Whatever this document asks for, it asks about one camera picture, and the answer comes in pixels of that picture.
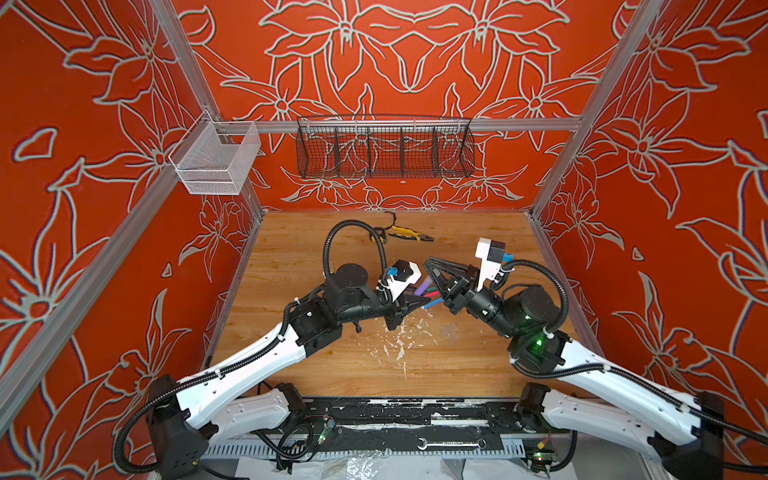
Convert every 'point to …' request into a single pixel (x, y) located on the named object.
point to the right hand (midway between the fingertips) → (423, 268)
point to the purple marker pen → (423, 288)
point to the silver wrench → (480, 443)
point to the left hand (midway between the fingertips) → (425, 290)
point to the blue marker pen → (433, 303)
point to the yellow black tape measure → (380, 233)
